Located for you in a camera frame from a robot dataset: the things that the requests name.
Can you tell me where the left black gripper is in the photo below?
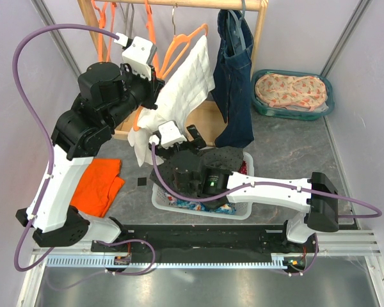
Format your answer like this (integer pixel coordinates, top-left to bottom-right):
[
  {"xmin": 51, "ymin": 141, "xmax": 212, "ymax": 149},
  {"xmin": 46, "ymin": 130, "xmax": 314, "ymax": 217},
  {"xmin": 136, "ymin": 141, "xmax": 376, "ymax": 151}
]
[{"xmin": 106, "ymin": 62, "xmax": 166, "ymax": 130}]

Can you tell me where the grey dotted skirt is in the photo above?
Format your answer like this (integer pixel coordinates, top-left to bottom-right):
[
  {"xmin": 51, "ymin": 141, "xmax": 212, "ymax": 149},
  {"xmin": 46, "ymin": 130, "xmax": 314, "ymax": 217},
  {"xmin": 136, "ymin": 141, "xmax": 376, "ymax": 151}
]
[{"xmin": 157, "ymin": 146, "xmax": 244, "ymax": 199}]

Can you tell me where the white pleated skirt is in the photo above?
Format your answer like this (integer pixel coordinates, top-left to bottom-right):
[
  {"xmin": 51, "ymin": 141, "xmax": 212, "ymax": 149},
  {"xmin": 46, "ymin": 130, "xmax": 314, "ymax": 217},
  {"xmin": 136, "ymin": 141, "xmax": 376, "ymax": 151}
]
[{"xmin": 127, "ymin": 35, "xmax": 215, "ymax": 166}]

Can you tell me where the red polka dot skirt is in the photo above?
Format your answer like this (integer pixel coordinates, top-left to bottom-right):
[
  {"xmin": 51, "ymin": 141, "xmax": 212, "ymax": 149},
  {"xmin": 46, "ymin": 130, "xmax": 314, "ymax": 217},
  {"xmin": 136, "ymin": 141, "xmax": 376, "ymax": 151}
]
[{"xmin": 239, "ymin": 161, "xmax": 248, "ymax": 175}]

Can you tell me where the grey hanger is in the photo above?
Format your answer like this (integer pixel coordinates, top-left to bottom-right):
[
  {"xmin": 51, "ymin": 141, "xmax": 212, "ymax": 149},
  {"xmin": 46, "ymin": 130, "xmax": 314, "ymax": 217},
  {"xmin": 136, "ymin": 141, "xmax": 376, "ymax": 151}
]
[{"xmin": 120, "ymin": 3, "xmax": 135, "ymax": 38}]

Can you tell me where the blue floral skirt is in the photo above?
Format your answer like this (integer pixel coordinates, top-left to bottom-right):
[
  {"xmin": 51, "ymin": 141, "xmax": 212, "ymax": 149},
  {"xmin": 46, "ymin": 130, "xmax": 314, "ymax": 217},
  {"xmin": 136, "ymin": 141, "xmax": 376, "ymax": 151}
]
[{"xmin": 166, "ymin": 194, "xmax": 236, "ymax": 215}]

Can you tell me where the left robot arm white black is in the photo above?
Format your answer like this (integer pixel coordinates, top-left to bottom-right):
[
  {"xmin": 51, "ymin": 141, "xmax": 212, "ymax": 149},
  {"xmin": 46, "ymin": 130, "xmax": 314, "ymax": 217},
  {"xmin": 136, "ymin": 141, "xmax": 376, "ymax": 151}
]
[{"xmin": 16, "ymin": 62, "xmax": 164, "ymax": 251}]

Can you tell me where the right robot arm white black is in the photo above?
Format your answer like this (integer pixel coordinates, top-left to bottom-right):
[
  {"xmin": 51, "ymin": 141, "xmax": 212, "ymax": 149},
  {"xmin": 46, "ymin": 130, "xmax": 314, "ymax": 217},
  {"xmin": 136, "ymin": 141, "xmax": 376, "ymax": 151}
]
[{"xmin": 148, "ymin": 122, "xmax": 339, "ymax": 252}]

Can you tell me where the dark blue denim skirt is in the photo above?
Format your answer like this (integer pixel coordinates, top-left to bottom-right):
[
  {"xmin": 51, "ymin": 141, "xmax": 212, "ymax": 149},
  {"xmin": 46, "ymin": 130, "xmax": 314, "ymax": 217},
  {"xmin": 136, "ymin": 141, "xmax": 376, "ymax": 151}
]
[{"xmin": 211, "ymin": 10, "xmax": 254, "ymax": 148}]

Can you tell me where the grey-blue hanger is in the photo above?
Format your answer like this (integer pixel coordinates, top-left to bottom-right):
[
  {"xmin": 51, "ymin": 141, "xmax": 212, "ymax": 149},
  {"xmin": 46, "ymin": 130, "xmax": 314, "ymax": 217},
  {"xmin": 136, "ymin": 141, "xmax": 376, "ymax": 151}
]
[{"xmin": 227, "ymin": 0, "xmax": 246, "ymax": 41}]

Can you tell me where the wooden clothes rack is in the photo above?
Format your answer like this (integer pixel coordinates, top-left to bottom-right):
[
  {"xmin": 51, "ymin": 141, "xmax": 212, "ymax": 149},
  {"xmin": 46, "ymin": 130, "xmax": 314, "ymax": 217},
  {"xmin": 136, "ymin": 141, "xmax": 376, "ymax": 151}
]
[{"xmin": 77, "ymin": 1, "xmax": 269, "ymax": 146}]

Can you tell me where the small black square marker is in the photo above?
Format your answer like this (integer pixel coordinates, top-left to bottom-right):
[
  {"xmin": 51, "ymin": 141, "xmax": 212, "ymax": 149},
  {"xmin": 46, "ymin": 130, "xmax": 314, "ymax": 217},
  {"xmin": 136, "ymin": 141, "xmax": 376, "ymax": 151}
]
[{"xmin": 137, "ymin": 177, "xmax": 147, "ymax": 186}]

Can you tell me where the white plastic basket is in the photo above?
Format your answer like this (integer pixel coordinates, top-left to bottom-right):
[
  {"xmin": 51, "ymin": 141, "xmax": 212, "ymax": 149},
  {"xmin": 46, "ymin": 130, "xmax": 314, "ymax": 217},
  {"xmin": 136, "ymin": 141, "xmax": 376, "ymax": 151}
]
[{"xmin": 150, "ymin": 146, "xmax": 254, "ymax": 220}]

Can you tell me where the teal bin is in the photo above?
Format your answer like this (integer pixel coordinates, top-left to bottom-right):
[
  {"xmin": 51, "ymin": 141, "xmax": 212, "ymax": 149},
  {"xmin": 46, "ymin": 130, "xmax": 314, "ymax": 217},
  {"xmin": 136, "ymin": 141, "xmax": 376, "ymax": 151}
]
[{"xmin": 252, "ymin": 69, "xmax": 335, "ymax": 121}]

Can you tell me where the orange cloth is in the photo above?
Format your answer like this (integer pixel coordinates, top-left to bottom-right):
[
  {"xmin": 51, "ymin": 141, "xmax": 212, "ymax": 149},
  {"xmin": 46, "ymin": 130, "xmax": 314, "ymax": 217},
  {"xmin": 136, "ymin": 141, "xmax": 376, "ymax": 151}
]
[{"xmin": 70, "ymin": 158, "xmax": 125, "ymax": 218}]

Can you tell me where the floral pink cloth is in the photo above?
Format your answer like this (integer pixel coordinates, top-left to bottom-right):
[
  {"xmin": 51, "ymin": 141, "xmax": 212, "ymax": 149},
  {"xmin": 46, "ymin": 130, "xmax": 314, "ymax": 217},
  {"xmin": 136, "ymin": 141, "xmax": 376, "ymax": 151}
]
[{"xmin": 255, "ymin": 73, "xmax": 328, "ymax": 113}]

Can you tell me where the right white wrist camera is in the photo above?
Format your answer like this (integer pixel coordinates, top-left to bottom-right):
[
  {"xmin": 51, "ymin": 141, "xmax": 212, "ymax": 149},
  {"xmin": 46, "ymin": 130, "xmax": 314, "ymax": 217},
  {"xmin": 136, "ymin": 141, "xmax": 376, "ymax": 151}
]
[{"xmin": 148, "ymin": 120, "xmax": 187, "ymax": 149}]

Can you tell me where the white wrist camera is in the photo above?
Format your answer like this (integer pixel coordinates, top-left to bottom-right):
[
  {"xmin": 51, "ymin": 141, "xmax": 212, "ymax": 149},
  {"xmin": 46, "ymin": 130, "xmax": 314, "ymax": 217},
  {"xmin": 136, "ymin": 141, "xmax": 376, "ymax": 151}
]
[
  {"xmin": 114, "ymin": 33, "xmax": 157, "ymax": 81},
  {"xmin": 148, "ymin": 120, "xmax": 187, "ymax": 149}
]

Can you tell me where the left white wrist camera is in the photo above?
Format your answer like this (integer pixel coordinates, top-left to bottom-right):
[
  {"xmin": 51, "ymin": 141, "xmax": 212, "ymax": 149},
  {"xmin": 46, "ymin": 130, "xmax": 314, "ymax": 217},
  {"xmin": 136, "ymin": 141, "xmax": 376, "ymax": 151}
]
[{"xmin": 114, "ymin": 33, "xmax": 157, "ymax": 81}]

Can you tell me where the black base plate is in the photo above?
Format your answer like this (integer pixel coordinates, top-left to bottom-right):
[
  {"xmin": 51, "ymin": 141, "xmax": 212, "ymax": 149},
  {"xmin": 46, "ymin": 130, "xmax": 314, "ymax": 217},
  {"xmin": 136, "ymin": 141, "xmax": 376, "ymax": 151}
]
[{"xmin": 90, "ymin": 223, "xmax": 319, "ymax": 256}]

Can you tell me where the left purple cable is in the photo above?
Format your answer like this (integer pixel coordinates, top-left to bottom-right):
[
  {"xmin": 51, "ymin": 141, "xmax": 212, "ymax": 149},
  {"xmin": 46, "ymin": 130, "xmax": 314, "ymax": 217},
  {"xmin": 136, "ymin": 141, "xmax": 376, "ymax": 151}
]
[{"xmin": 12, "ymin": 23, "xmax": 157, "ymax": 291}]

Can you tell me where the slotted cable duct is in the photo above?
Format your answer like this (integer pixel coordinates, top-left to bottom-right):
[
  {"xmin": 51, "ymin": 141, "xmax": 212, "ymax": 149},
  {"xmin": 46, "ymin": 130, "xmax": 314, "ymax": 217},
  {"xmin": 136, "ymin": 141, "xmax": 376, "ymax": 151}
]
[{"xmin": 46, "ymin": 255, "xmax": 287, "ymax": 269}]

